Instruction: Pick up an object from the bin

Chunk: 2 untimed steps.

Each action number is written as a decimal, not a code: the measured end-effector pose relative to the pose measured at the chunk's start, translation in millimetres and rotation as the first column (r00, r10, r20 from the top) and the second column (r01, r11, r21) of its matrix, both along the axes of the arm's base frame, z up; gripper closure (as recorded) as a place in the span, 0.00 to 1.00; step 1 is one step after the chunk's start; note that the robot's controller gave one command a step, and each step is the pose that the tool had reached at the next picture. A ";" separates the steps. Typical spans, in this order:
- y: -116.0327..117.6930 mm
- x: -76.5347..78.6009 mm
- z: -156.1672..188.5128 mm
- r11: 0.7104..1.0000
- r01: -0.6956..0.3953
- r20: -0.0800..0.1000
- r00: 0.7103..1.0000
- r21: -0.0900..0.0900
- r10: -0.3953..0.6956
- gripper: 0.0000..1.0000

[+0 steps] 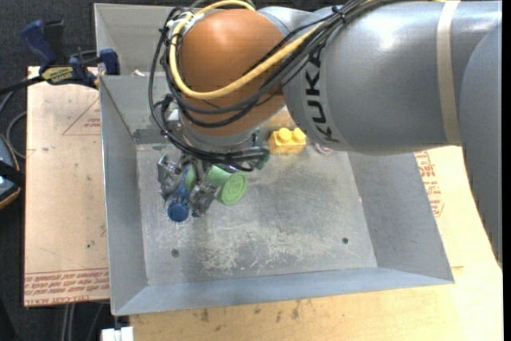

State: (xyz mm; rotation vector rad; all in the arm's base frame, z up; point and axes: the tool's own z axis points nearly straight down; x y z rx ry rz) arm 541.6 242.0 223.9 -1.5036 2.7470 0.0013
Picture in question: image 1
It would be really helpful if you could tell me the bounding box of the blue bristle brush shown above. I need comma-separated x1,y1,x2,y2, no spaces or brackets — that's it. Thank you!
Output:
163,169,192,225

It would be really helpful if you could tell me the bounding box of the light green cylinder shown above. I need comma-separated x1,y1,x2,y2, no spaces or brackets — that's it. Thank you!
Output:
184,163,249,207

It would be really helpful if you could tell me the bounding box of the brown cardboard board, red print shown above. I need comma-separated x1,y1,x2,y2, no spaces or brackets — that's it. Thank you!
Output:
23,65,465,308

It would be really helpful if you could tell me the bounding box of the yellow toy brick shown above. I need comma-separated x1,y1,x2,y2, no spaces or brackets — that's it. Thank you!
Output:
267,127,308,155

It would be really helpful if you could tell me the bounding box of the grey metal bin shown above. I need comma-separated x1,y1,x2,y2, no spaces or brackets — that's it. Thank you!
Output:
93,2,456,317

